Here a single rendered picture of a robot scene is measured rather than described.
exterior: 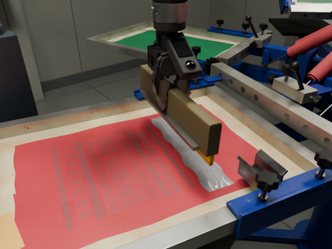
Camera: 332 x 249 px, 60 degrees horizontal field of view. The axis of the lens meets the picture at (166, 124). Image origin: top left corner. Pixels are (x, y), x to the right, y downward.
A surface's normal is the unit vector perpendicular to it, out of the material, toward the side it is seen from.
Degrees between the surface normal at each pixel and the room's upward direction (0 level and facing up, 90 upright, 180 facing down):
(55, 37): 90
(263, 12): 90
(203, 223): 0
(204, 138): 88
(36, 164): 0
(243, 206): 0
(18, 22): 90
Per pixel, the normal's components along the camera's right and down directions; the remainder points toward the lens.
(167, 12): -0.12, 0.52
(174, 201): 0.00, -0.85
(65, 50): 0.62, 0.41
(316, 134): -0.91, 0.22
